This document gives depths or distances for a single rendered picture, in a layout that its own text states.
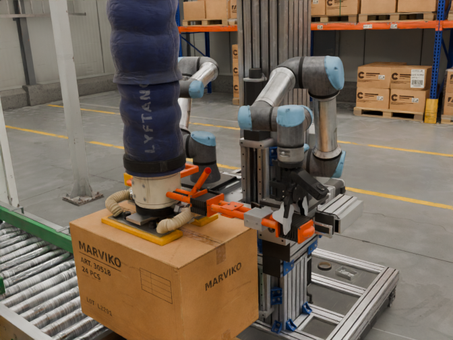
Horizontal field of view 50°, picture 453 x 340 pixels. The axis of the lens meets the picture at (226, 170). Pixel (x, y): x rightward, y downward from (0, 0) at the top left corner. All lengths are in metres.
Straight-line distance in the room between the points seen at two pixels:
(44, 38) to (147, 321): 10.93
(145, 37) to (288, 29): 0.80
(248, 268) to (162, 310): 0.36
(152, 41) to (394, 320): 2.31
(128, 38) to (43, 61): 10.74
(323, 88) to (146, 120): 0.63
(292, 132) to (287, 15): 0.94
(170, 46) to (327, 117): 0.64
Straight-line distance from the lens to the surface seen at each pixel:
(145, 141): 1.66
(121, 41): 1.63
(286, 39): 2.19
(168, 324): 1.68
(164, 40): 1.62
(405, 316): 3.31
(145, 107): 1.64
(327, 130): 1.90
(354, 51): 10.42
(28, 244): 3.19
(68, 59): 5.07
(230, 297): 1.78
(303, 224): 1.41
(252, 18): 2.25
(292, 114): 1.33
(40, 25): 12.34
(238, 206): 1.56
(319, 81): 1.77
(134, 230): 1.76
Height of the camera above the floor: 1.80
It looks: 18 degrees down
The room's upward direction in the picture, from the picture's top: 2 degrees counter-clockwise
